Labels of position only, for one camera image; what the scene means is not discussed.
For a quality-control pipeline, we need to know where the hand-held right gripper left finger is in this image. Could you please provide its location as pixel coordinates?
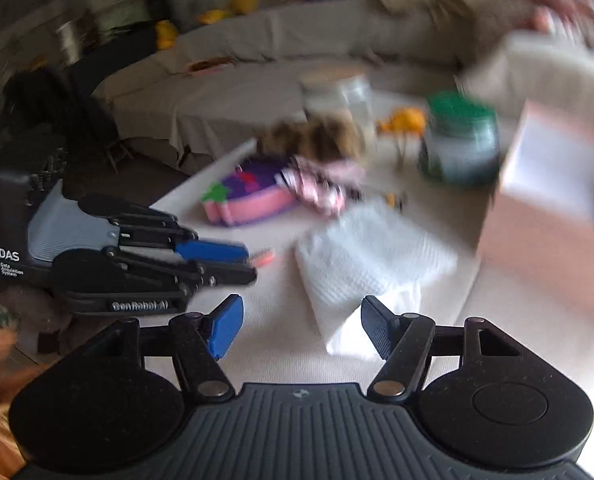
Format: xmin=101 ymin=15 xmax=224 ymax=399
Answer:
xmin=102 ymin=294 xmax=245 ymax=404

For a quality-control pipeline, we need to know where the white paper towel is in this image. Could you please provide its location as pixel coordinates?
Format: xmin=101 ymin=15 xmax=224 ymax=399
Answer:
xmin=295 ymin=199 xmax=460 ymax=359

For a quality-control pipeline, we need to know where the black chair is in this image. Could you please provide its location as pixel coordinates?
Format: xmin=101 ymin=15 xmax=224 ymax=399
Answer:
xmin=2 ymin=66 xmax=124 ymax=163

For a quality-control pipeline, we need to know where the small yellow toy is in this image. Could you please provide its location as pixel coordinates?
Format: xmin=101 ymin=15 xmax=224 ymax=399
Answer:
xmin=153 ymin=19 xmax=178 ymax=52

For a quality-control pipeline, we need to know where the clear jar with pale lid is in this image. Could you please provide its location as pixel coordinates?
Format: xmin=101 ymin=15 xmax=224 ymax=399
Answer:
xmin=298 ymin=66 xmax=376 ymax=147

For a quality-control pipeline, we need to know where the pink cardboard box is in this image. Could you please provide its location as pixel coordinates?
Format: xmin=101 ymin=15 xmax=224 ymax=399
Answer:
xmin=476 ymin=99 xmax=594 ymax=273

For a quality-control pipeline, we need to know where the grey sofa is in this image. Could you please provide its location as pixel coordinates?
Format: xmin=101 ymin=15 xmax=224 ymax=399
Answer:
xmin=91 ymin=0 xmax=594 ymax=173

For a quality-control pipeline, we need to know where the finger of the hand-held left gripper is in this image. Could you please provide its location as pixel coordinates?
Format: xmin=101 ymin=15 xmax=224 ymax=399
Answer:
xmin=78 ymin=193 xmax=250 ymax=264
xmin=51 ymin=246 xmax=258 ymax=302

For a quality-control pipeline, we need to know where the orange tassel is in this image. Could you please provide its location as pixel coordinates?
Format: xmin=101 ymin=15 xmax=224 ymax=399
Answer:
xmin=376 ymin=108 xmax=428 ymax=169

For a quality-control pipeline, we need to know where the small pink object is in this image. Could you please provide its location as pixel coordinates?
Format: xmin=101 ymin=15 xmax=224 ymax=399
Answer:
xmin=248 ymin=248 xmax=278 ymax=268

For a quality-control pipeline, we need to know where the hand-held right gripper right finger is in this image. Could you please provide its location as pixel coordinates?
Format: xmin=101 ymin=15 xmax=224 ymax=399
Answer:
xmin=361 ymin=295 xmax=522 ymax=404

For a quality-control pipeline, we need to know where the leopard print fur cloth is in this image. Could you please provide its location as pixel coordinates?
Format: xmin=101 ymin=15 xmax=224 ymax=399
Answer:
xmin=256 ymin=116 xmax=366 ymax=162

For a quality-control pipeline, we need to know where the pink fuzzy cloth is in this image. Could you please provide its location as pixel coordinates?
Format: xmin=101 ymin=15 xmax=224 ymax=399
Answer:
xmin=277 ymin=155 xmax=368 ymax=219

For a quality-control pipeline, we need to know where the green lid jar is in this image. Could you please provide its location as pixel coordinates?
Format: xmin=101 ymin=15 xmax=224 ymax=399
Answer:
xmin=418 ymin=91 xmax=502 ymax=187

